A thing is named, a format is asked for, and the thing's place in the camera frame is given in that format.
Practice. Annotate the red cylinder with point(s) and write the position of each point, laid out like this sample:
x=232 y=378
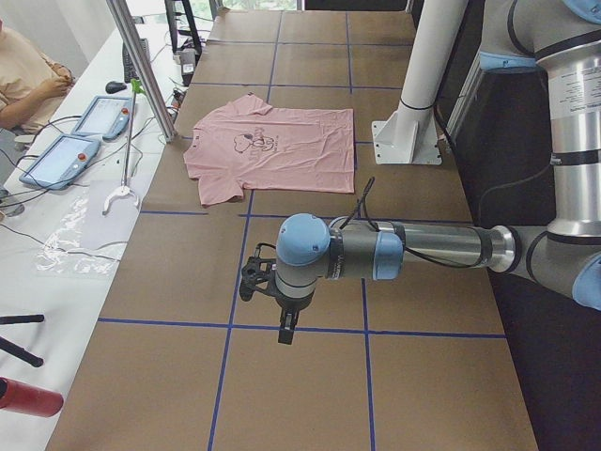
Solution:
x=20 y=397

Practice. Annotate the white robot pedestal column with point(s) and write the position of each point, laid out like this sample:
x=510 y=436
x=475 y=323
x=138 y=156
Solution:
x=409 y=135

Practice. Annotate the black keyboard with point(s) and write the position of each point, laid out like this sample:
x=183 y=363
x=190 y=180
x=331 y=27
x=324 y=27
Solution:
x=129 y=71

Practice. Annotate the far blue teach pendant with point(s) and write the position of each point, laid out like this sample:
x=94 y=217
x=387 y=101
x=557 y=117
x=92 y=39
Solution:
x=106 y=116

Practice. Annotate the clear plastic bag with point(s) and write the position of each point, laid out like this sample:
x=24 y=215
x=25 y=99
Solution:
x=64 y=253

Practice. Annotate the person in peach shirt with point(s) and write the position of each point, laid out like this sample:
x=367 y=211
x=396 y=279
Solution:
x=32 y=84

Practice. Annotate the blue teach pendant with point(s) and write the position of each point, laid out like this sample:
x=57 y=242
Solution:
x=106 y=116
x=61 y=163

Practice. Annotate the black computer mouse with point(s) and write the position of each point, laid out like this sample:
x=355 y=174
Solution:
x=113 y=87

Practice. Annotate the near blue teach pendant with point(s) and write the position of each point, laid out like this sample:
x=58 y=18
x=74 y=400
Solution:
x=61 y=163

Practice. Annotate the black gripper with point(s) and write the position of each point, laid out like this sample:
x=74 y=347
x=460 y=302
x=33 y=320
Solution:
x=291 y=303

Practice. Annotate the reacher grabber tool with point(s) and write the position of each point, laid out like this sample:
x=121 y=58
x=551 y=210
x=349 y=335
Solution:
x=124 y=190

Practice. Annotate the pink Snoopy t-shirt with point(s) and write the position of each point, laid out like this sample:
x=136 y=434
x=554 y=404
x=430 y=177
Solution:
x=249 y=144

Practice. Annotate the aluminium frame post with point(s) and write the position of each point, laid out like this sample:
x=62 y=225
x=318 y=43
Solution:
x=128 y=31

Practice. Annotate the black tripod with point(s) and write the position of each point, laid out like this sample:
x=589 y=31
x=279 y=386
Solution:
x=18 y=344

